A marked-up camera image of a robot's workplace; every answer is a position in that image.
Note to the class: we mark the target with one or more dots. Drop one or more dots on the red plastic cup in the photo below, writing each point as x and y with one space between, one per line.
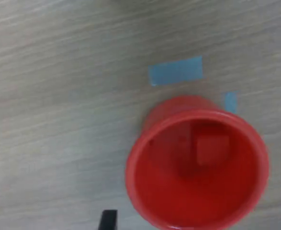
178 191

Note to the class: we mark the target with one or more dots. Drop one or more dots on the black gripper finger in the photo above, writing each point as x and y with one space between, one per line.
108 221

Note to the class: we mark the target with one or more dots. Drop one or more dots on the red cube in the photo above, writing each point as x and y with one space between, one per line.
212 151

